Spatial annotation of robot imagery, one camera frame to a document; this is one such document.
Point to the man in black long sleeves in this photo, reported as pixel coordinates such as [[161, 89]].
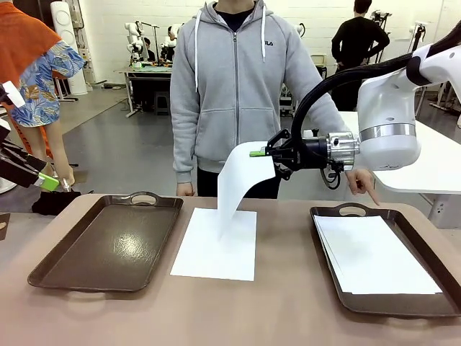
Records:
[[356, 39]]

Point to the black trousers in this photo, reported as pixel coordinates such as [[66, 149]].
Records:
[[207, 185]]

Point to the white standing air conditioner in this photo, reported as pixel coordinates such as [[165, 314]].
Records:
[[63, 18]]

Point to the grey plastic stool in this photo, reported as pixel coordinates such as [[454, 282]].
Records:
[[164, 94]]

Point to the person's left hand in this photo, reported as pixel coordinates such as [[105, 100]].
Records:
[[362, 180]]

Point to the brown plastic serving tray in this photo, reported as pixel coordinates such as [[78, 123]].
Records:
[[396, 306], [108, 259]]

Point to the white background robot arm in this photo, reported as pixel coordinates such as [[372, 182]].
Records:
[[169, 43], [135, 47]]

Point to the white round stand base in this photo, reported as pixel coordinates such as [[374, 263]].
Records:
[[5, 185]]

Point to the black camera pole stand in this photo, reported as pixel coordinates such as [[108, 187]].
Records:
[[417, 30]]

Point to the person's right forearm grey sleeve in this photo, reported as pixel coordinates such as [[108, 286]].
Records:
[[182, 144]]

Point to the dark brown flat object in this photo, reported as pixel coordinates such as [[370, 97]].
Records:
[[3, 234]]

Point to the person's left forearm grey sleeve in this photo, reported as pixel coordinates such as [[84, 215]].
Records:
[[324, 115]]

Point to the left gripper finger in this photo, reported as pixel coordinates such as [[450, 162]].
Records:
[[18, 167], [48, 182]]

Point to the person in grey hoodie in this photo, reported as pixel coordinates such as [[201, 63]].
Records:
[[230, 101]]

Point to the beige cabinet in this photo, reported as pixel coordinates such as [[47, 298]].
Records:
[[318, 59]]

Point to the background table with green mat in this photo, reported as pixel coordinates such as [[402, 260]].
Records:
[[144, 68]]

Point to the black fabric bundle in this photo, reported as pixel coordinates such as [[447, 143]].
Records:
[[54, 203]]

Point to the bare skin-tone leg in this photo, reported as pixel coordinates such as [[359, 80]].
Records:
[[59, 151]]

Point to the blue floral garment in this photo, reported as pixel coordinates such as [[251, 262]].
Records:
[[39, 97]]

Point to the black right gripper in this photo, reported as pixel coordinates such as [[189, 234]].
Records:
[[315, 153]]

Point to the person's right hand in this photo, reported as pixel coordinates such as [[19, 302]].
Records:
[[185, 190]]

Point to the orange fabric garment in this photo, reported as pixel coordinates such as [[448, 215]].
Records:
[[21, 43]]

